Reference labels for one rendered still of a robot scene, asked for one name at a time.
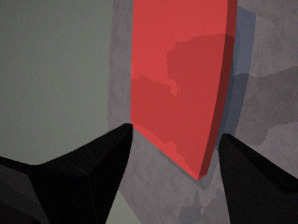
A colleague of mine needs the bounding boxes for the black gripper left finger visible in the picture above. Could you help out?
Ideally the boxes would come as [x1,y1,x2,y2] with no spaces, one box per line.
[0,124,133,224]

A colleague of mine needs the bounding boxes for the red lid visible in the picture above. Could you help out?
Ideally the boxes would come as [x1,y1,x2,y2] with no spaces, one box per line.
[130,0,238,180]

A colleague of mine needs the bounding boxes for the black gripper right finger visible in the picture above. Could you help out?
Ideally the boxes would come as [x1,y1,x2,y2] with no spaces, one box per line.
[218,133,298,224]

